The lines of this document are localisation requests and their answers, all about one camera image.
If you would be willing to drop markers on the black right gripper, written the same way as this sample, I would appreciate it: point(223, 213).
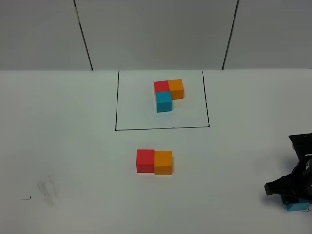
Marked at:
point(294, 186)

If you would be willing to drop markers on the red template cube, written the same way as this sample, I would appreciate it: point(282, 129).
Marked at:
point(161, 90)

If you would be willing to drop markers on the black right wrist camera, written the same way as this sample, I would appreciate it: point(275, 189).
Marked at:
point(302, 144)

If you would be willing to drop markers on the blue template cube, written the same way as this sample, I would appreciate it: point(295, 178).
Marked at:
point(163, 101)

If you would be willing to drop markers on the orange template cube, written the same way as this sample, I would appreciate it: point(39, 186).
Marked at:
point(176, 89)

